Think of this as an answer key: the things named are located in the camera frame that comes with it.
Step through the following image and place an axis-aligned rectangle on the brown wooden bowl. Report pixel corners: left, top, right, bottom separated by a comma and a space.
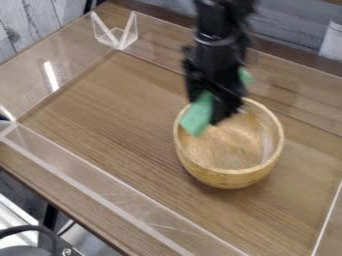
172, 98, 284, 189

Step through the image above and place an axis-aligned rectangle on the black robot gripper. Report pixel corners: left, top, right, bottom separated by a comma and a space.
181, 33, 249, 125

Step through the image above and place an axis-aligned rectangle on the black table leg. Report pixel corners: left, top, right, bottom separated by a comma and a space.
42, 204, 58, 230

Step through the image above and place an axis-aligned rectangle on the white cylindrical container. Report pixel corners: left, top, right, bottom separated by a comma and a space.
319, 17, 342, 62

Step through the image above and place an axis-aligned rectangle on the clear acrylic front wall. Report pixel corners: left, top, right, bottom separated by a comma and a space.
0, 121, 248, 256

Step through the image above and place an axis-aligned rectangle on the green rectangular block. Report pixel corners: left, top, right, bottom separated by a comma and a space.
178, 67, 252, 137

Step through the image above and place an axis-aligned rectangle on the clear acrylic corner bracket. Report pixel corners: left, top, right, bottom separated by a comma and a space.
89, 11, 138, 51

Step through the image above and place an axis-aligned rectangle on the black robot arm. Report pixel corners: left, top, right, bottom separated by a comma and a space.
181, 0, 255, 125

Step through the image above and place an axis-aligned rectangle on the black cable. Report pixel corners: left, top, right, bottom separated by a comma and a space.
0, 224, 58, 256

